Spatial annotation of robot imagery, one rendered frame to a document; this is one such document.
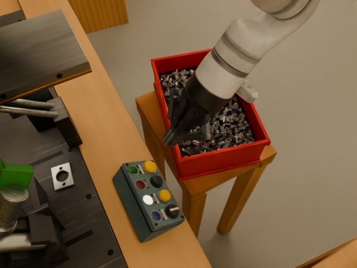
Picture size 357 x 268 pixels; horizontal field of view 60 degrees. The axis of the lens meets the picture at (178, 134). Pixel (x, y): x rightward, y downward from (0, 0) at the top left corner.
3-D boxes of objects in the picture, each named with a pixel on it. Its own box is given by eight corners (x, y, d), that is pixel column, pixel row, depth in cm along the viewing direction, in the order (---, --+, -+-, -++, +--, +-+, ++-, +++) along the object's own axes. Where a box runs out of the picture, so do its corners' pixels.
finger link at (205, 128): (205, 113, 52) (195, 112, 54) (204, 141, 52) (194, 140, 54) (214, 114, 54) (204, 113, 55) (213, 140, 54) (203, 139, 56)
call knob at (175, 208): (173, 204, 62) (176, 201, 61) (179, 216, 61) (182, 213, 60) (163, 207, 60) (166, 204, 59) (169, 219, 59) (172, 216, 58)
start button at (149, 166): (151, 162, 67) (153, 158, 66) (156, 173, 66) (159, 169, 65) (140, 163, 65) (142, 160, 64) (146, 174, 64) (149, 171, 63)
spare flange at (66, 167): (51, 169, 68) (50, 167, 67) (70, 163, 69) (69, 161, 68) (56, 191, 65) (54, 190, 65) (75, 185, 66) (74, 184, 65)
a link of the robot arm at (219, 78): (254, 104, 55) (278, 77, 52) (213, 101, 47) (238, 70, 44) (227, 70, 59) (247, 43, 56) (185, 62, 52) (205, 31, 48)
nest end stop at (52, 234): (42, 233, 59) (51, 214, 57) (48, 260, 55) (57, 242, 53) (36, 233, 58) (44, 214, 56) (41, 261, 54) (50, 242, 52)
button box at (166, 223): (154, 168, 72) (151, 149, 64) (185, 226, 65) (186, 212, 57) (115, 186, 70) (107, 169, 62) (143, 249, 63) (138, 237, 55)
